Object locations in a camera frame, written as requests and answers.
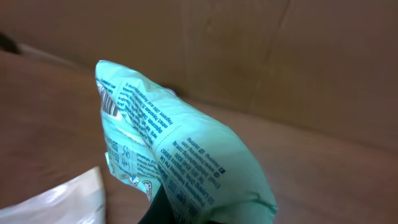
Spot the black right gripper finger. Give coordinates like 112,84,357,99
138,185,174,224

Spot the light blue wipes pack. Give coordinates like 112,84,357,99
95,60,278,224

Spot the beige pouch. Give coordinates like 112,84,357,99
1,167,106,224

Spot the brown cardboard backdrop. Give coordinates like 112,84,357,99
0,0,398,153

